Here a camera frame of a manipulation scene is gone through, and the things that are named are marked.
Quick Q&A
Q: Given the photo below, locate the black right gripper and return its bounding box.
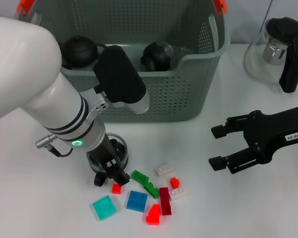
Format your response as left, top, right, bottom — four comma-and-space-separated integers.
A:
208, 103, 298, 175

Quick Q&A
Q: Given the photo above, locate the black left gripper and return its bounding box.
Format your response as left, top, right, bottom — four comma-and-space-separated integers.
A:
86, 134, 131, 187

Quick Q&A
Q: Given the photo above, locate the glass teacup with black sleeve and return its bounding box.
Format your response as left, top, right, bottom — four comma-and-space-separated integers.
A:
140, 41, 177, 72
86, 133, 129, 187

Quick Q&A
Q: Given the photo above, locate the small red square block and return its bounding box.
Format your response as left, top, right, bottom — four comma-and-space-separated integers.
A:
111, 183, 123, 195

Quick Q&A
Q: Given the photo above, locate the green long building block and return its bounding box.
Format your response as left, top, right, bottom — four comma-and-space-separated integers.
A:
130, 170, 160, 199

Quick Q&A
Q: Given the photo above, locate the blue flat square block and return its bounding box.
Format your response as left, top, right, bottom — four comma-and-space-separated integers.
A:
125, 190, 148, 213

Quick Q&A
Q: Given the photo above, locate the teal flat square block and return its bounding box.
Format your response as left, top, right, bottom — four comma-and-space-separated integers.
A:
92, 195, 117, 221

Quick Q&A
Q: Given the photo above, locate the white flat building block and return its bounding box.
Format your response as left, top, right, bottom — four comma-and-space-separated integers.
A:
169, 186, 190, 200
155, 163, 177, 177

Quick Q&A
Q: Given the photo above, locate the bright red slope block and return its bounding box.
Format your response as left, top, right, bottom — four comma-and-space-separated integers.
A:
146, 203, 161, 225

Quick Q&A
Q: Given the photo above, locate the grey-green perforated storage basket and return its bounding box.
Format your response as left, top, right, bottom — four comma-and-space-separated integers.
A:
13, 0, 231, 124

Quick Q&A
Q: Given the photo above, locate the dark red building brick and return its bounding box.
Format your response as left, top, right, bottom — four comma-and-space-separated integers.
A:
159, 187, 173, 216

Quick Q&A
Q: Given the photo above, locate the black clay teapot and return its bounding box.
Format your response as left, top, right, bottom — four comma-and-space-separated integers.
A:
58, 35, 107, 70

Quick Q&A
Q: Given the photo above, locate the left arm cable with connector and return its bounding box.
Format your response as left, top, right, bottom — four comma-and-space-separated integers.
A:
35, 133, 74, 157

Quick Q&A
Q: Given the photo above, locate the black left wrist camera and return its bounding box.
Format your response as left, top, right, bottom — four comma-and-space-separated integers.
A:
92, 44, 150, 115

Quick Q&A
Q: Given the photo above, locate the glass pitcher with black handle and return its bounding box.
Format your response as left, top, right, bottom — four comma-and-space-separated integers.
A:
243, 16, 298, 94

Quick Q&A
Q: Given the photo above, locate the orange basket handle clip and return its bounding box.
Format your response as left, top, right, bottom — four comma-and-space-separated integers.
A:
213, 0, 228, 17
16, 0, 35, 15

